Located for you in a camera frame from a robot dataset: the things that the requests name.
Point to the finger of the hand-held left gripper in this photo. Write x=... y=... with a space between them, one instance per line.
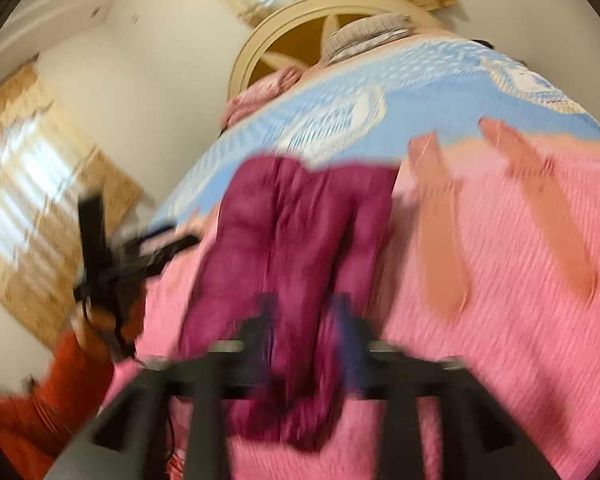
x=165 y=250

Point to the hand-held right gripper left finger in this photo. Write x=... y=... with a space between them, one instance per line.
x=266 y=330

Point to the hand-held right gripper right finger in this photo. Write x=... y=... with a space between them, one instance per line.
x=344 y=330

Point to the maroon pants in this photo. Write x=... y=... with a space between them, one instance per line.
x=290 y=240

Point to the person's left forearm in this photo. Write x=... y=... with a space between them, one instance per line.
x=40 y=400

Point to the person's left hand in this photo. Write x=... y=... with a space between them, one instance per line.
x=100 y=330

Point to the beige side window curtain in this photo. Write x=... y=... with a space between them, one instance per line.
x=35 y=200

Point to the pink and blue printed blanket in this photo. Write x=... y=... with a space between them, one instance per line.
x=505 y=310

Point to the pink pillow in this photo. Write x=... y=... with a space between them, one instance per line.
x=260 y=96

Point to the cream arched headboard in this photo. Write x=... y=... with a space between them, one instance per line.
x=290 y=15

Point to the grey pillow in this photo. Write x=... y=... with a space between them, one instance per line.
x=365 y=32

